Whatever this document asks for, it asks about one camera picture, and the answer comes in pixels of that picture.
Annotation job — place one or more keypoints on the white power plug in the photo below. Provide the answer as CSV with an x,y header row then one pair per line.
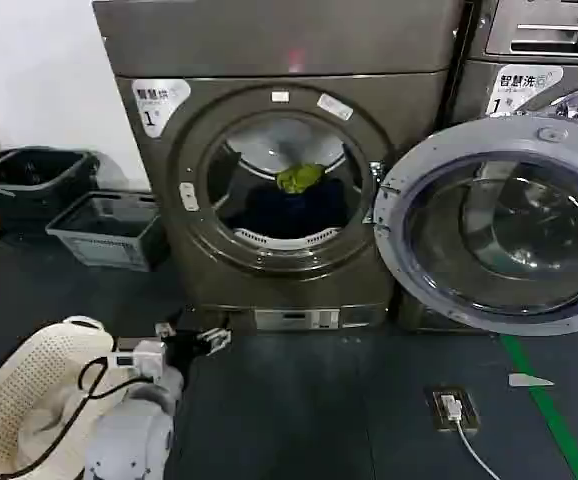
x,y
450,406

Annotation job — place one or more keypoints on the white perforated laundry basket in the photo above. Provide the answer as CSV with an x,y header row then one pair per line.
x,y
24,360

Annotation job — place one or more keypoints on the grey slatted plastic crate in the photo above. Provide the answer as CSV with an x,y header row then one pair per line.
x,y
104,240

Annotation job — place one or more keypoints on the metal floor socket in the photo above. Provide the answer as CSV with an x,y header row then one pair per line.
x,y
469,420

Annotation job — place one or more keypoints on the white paper scrap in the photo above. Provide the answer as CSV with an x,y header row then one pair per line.
x,y
528,380

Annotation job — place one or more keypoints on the green floor tape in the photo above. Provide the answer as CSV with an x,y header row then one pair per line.
x,y
544,405

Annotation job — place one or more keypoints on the white number label sticker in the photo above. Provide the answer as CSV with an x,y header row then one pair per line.
x,y
524,87
156,107

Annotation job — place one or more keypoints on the black plastic basket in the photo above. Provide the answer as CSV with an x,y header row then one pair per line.
x,y
34,190

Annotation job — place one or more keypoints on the green cloth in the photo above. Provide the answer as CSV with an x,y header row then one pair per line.
x,y
298,178

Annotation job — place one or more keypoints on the round glass dryer door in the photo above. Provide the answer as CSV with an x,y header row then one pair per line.
x,y
499,225

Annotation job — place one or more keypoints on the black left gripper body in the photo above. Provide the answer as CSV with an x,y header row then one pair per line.
x,y
181,344

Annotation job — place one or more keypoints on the grey front-load dryer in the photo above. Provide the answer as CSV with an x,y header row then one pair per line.
x,y
279,55

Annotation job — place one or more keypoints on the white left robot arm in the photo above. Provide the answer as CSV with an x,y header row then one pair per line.
x,y
129,430

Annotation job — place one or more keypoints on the dark blue clothes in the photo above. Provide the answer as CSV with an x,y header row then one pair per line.
x,y
294,210

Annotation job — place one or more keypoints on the beige cloth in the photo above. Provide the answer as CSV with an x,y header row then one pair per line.
x,y
44,425

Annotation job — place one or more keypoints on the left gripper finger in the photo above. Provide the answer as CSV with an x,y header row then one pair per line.
x,y
164,329
214,340

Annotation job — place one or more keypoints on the grey machine with drawer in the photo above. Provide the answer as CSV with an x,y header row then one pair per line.
x,y
529,35

